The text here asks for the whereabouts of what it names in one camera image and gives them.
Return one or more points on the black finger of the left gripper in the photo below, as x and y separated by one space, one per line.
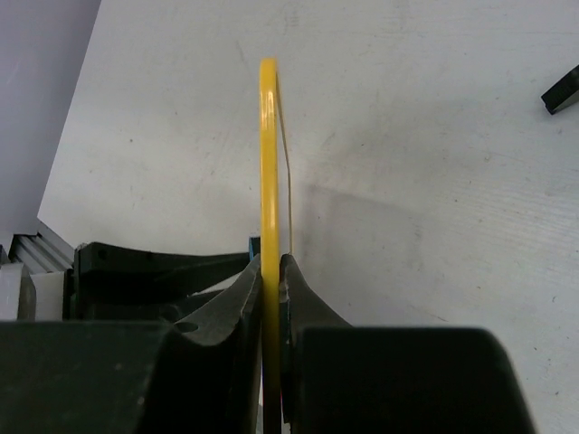
110 283

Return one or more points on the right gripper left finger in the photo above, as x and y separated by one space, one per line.
198 375

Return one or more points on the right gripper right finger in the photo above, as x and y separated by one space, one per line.
341 378

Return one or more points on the blue whiteboard eraser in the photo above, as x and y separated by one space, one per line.
254 247

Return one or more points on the yellow framed small whiteboard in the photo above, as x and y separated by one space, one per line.
270 244

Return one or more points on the aluminium frame rails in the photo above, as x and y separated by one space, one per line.
42 252

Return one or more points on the wire whiteboard stand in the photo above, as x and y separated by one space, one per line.
563 94

